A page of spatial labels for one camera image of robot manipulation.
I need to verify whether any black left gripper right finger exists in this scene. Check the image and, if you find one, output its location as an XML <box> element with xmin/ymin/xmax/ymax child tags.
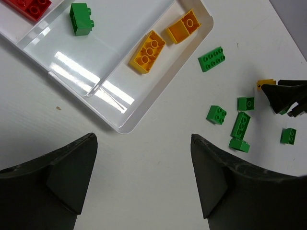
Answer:
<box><xmin>190</xmin><ymin>134</ymin><xmax>307</xmax><ymax>230</ymax></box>

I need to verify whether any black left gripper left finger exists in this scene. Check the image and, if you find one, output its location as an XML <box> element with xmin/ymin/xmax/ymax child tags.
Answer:
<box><xmin>0</xmin><ymin>133</ymin><xmax>98</xmax><ymax>230</ymax></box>

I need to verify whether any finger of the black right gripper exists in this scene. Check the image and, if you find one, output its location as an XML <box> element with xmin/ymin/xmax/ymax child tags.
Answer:
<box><xmin>278</xmin><ymin>80</ymin><xmax>307</xmax><ymax>86</ymax></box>
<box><xmin>261</xmin><ymin>84</ymin><xmax>307</xmax><ymax>115</ymax></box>

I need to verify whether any small yellow lego brick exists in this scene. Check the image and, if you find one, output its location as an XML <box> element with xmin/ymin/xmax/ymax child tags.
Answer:
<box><xmin>256</xmin><ymin>79</ymin><xmax>276</xmax><ymax>91</ymax></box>

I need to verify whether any green number three lego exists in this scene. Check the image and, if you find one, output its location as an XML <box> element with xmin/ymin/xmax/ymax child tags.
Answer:
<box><xmin>280</xmin><ymin>128</ymin><xmax>296</xmax><ymax>145</ymax></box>

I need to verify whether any green lego plate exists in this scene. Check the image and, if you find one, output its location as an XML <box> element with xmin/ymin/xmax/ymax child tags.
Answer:
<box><xmin>198</xmin><ymin>46</ymin><xmax>225</xmax><ymax>72</ymax></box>

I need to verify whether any yellow rounded lego brick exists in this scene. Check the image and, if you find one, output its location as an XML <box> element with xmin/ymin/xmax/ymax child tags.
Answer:
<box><xmin>166</xmin><ymin>9</ymin><xmax>201</xmax><ymax>44</ymax></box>

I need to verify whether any red lego brick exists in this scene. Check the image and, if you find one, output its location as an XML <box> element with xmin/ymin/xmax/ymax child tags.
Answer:
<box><xmin>3</xmin><ymin>0</ymin><xmax>52</xmax><ymax>22</ymax></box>

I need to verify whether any green square lego brick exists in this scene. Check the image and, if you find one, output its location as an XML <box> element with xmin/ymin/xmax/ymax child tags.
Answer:
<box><xmin>237</xmin><ymin>97</ymin><xmax>255</xmax><ymax>111</ymax></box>

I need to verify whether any green long lego brick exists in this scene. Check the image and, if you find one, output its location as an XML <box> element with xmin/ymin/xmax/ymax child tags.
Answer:
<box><xmin>229</xmin><ymin>111</ymin><xmax>250</xmax><ymax>153</ymax></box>

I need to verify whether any green square flat lego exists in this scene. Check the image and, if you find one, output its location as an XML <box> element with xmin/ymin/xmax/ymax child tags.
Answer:
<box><xmin>206</xmin><ymin>105</ymin><xmax>227</xmax><ymax>125</ymax></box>

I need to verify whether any white divided sorting tray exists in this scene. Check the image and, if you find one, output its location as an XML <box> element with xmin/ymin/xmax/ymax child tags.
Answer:
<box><xmin>0</xmin><ymin>0</ymin><xmax>214</xmax><ymax>134</ymax></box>

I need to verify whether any small green lego brick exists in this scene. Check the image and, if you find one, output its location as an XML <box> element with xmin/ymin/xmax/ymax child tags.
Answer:
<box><xmin>70</xmin><ymin>3</ymin><xmax>94</xmax><ymax>36</ymax></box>

